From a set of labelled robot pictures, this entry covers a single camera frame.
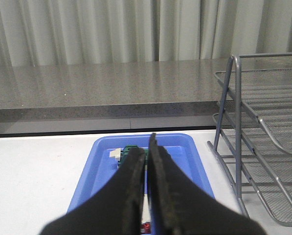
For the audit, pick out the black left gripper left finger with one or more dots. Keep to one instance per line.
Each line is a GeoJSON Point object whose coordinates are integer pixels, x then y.
{"type": "Point", "coordinates": [116, 209]}

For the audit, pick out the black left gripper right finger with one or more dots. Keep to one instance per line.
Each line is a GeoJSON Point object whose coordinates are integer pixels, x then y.
{"type": "Point", "coordinates": [179, 207]}

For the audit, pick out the red push button switch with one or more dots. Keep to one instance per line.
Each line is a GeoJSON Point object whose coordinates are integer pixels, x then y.
{"type": "Point", "coordinates": [145, 228]}

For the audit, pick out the silver mesh tray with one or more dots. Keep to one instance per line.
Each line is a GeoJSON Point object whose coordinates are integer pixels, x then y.
{"type": "Point", "coordinates": [266, 97]}
{"type": "Point", "coordinates": [277, 203]}
{"type": "Point", "coordinates": [270, 151]}

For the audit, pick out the white circuit breaker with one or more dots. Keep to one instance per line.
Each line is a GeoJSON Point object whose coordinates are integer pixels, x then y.
{"type": "Point", "coordinates": [146, 215]}

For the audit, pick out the blue plastic tray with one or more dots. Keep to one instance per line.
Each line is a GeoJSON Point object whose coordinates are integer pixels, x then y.
{"type": "Point", "coordinates": [102, 163]}

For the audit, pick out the green white terminal block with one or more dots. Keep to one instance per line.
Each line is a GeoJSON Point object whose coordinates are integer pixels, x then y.
{"type": "Point", "coordinates": [119, 155]}

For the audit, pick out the grey stone counter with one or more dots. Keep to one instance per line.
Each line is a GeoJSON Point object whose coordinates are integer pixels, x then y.
{"type": "Point", "coordinates": [82, 91]}

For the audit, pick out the silver metal rack frame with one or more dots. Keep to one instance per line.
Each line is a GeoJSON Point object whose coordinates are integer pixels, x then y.
{"type": "Point", "coordinates": [229, 117]}

